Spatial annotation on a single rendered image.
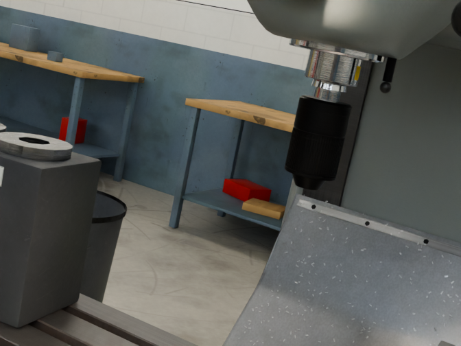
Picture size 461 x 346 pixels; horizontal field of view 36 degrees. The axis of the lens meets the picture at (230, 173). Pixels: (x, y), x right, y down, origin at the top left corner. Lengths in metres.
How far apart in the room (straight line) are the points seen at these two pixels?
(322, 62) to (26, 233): 0.38
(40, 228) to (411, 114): 0.51
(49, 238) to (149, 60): 5.11
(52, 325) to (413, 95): 0.55
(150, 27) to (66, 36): 0.89
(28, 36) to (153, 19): 1.11
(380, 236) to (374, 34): 0.49
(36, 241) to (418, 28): 0.47
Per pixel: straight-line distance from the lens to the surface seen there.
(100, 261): 2.57
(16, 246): 0.82
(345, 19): 0.55
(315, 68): 0.62
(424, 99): 1.00
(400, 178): 1.01
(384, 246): 1.00
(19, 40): 6.43
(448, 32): 0.72
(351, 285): 1.00
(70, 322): 0.88
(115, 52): 6.13
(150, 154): 5.90
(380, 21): 0.55
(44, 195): 0.81
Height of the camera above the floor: 1.30
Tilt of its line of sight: 10 degrees down
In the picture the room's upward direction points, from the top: 11 degrees clockwise
